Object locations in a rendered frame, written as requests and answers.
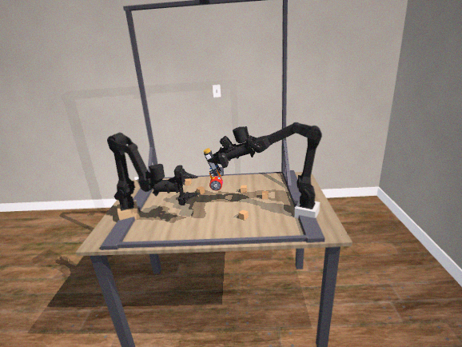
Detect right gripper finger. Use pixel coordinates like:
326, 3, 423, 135
184, 192, 200, 202
181, 169, 198, 179

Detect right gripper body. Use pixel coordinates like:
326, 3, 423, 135
164, 166, 185, 205

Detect grey metal overhead frame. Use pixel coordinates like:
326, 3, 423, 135
123, 0, 291, 185

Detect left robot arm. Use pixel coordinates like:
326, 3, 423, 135
220, 122, 322, 209

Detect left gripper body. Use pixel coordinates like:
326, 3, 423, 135
218, 145, 241, 168

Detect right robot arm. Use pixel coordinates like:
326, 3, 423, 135
107, 133, 165, 211

